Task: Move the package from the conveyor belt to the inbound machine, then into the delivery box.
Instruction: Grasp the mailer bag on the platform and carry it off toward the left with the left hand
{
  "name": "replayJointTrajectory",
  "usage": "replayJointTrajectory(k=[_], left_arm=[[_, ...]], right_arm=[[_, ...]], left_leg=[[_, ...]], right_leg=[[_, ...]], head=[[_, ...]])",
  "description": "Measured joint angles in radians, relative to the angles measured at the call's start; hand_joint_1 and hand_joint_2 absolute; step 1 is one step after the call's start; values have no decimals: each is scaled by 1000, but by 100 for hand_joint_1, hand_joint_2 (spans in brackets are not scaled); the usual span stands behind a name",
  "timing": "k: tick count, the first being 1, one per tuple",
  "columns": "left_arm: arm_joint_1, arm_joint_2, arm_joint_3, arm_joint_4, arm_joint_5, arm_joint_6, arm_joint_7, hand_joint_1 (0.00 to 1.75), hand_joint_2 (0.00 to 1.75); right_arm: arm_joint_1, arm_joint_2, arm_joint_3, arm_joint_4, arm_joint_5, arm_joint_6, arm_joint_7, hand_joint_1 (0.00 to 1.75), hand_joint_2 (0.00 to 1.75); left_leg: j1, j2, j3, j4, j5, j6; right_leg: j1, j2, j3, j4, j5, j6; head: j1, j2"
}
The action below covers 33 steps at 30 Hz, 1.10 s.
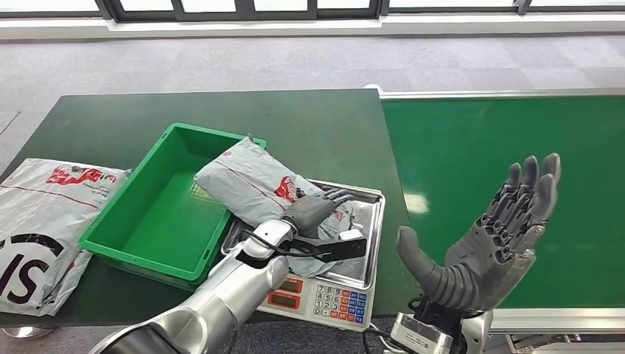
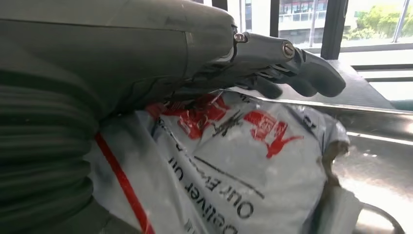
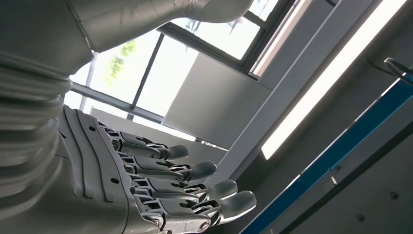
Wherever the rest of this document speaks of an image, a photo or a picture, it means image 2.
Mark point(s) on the grey plastic mailer package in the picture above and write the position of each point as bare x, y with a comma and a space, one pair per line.
232, 174

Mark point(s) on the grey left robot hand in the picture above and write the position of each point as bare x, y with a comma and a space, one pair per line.
129, 48

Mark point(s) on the green conveyor belt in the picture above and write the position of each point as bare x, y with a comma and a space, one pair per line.
403, 105

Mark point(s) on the dark window frame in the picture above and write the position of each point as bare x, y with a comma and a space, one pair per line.
332, 29

